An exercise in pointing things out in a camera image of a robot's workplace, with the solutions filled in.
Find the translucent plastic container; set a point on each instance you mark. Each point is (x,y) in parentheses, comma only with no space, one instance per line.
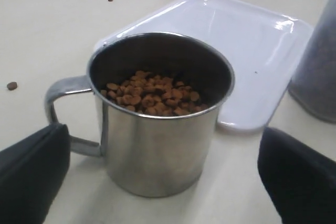
(313,84)

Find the left steel mug with kibble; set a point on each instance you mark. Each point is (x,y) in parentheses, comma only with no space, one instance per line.
(149,155)

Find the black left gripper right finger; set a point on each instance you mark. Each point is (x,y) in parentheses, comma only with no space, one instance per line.
(299,180)

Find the loose kibble near tray corner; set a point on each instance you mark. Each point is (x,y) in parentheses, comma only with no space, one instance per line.
(12,86)

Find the white plastic tray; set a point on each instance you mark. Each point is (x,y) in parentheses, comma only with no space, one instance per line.
(263,47)

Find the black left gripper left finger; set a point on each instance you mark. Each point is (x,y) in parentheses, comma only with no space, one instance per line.
(32,173)

